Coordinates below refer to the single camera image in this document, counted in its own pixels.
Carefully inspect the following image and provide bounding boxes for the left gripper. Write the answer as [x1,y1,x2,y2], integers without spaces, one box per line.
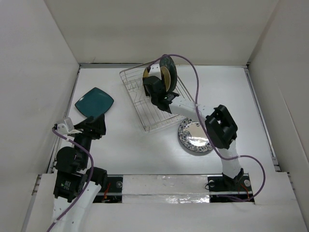
[70,113,105,168]

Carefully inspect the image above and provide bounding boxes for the yellow plate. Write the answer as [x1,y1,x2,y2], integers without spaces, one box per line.
[142,67,150,79]

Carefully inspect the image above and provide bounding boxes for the plain cream plate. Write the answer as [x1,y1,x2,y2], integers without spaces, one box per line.
[160,66,171,92]

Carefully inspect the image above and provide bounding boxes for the round teal plate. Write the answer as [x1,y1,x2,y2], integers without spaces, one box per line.
[159,56,178,92]

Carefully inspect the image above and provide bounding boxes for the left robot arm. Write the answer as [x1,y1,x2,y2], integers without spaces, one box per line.
[48,114,109,232]

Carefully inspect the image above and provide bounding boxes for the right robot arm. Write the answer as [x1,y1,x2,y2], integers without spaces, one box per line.
[142,76,244,190]

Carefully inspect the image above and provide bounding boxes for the square teal plate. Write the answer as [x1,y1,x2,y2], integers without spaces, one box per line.
[75,87,114,118]

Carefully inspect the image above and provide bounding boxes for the blue floral white plate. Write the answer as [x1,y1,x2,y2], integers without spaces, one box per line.
[178,118,213,154]

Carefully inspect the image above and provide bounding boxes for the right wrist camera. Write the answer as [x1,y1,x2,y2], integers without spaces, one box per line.
[149,64,161,78]

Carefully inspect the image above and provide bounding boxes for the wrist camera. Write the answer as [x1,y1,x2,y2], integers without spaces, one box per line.
[149,64,161,78]
[56,117,74,135]

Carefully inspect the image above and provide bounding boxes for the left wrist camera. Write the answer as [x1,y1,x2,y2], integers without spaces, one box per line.
[56,117,74,135]

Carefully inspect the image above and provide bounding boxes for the wire dish rack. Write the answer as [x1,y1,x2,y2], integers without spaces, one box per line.
[119,63,184,132]

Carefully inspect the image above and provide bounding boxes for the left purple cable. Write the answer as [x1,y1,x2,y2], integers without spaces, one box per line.
[45,125,95,232]

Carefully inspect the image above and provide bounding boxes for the purple cable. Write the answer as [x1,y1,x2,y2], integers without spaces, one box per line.
[147,54,267,202]
[45,125,95,232]

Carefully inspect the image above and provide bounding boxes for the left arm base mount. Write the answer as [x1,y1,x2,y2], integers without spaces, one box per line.
[93,175,123,203]

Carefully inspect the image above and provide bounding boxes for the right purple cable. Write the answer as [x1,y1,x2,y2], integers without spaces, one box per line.
[147,54,267,202]

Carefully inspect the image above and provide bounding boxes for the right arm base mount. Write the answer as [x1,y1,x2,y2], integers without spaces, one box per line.
[205,173,253,203]

